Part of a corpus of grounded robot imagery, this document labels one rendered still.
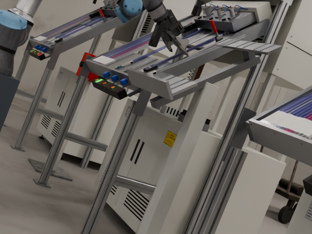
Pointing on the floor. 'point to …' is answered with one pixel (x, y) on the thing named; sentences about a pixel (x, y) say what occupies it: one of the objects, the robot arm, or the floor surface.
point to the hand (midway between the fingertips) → (178, 55)
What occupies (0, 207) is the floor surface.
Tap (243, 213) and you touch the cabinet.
